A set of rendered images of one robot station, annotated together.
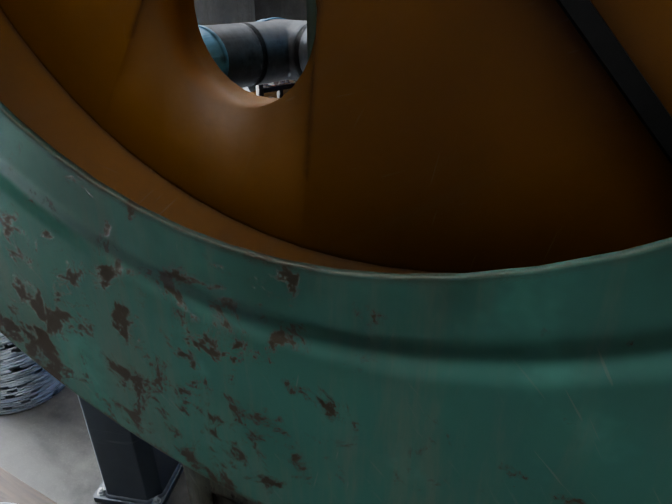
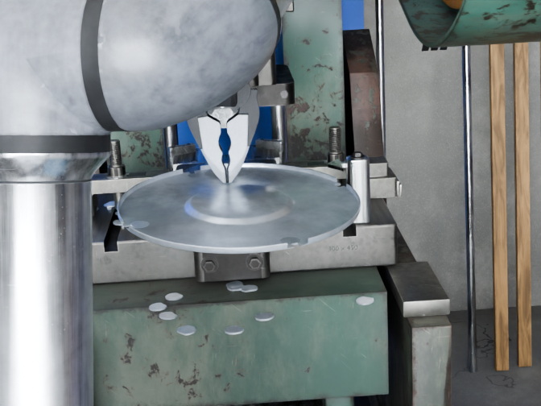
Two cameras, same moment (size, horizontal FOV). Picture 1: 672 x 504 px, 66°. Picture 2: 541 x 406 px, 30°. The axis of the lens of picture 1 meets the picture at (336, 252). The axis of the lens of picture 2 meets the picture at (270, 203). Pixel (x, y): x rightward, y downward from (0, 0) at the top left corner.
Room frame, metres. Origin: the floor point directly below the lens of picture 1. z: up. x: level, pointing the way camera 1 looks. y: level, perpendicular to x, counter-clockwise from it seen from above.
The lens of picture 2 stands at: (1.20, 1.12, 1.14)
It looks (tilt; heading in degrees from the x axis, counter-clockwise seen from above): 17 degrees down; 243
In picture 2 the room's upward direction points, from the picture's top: 3 degrees counter-clockwise
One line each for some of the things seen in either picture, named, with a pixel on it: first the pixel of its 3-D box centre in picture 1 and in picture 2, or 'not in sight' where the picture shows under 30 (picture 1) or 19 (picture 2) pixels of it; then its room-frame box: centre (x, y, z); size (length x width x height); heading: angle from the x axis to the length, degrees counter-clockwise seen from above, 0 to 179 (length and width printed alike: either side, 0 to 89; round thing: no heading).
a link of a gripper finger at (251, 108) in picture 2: not in sight; (240, 110); (0.67, 0.01, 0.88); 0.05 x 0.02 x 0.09; 155
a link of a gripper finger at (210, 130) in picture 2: not in sight; (212, 144); (0.70, -0.02, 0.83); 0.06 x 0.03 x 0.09; 65
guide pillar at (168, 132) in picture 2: not in sight; (170, 130); (0.66, -0.27, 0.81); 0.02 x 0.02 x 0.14
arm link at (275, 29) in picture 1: (279, 51); not in sight; (0.74, 0.07, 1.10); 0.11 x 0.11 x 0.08; 49
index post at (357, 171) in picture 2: not in sight; (358, 186); (0.50, 0.01, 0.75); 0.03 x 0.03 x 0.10; 65
